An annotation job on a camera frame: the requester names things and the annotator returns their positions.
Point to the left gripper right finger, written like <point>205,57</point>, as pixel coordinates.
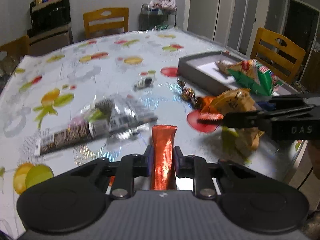
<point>197,169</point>

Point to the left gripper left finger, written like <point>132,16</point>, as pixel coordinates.
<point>126,170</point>

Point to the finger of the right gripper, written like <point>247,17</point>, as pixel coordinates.
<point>260,119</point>
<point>290,101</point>

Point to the brown nut snack bag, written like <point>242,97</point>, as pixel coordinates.
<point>234,103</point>

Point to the orange foil snack stick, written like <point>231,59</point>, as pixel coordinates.
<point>162,173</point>

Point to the white label snack packet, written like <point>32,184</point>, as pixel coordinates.
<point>128,113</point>

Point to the dark chocolate bar wrapper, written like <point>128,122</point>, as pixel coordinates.
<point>72,136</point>

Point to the clear pink candy packet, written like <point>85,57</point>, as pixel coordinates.
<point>93,114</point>

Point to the wooden chair right side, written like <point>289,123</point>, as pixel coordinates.
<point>282,56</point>

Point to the wooden chair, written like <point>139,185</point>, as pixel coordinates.
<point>106,19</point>
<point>17,48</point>
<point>282,56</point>

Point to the green chip bag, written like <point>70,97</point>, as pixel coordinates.
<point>255,76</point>

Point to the small brown snack packet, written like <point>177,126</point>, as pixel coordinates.
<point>224,65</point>

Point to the dark foil wrapped candy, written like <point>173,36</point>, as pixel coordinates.
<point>188,95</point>

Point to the grey cardboard box tray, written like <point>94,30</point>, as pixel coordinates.
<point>201,70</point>

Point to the panda candy packet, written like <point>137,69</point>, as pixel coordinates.
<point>144,82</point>

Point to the fruit pattern tablecloth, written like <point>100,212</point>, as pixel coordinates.
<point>100,99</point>

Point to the glass side cart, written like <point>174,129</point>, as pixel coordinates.
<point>157,19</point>

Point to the white Dove plastic bag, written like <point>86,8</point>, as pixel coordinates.
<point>162,4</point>

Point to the wooden chair far middle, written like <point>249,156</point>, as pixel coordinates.
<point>106,19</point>

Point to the black water dispenser cabinet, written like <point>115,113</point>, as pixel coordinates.
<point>51,27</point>

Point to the wooden chair far left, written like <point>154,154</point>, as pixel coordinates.
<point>17,48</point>

